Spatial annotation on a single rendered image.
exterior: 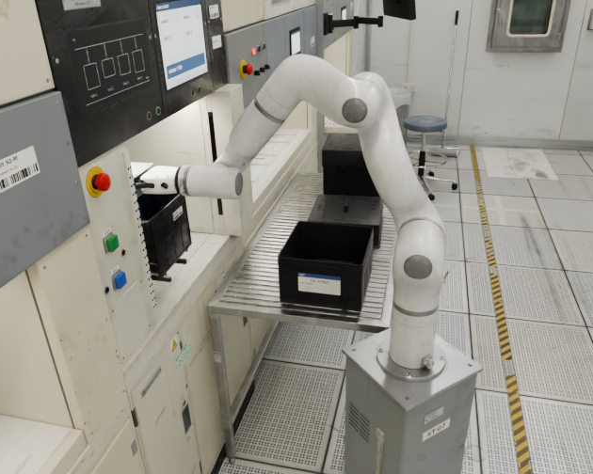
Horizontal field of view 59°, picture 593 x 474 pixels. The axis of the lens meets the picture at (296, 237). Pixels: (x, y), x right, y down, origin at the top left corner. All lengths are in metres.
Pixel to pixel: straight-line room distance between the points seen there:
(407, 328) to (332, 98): 0.63
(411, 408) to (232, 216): 0.94
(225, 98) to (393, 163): 0.75
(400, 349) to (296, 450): 0.96
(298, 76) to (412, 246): 0.46
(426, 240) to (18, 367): 0.94
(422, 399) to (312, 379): 1.22
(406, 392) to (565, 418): 1.29
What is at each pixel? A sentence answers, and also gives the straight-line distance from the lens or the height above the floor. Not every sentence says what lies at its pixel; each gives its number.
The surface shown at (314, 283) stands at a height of 0.85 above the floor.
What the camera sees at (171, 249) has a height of 1.04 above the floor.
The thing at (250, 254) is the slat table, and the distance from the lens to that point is 2.08.
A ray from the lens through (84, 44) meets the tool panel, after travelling 1.20.
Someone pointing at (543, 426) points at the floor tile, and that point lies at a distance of 2.57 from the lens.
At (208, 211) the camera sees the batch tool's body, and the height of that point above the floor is 0.96.
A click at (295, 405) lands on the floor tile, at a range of 2.48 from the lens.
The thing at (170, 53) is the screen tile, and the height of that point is 1.56.
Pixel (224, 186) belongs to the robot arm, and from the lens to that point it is 1.36.
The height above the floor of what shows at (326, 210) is 0.86.
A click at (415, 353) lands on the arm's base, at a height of 0.83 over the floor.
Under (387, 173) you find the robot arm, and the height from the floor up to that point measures 1.32.
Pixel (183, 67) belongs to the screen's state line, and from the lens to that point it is 1.59.
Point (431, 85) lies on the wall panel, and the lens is 5.84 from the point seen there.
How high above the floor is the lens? 1.75
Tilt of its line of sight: 27 degrees down
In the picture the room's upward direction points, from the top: 2 degrees counter-clockwise
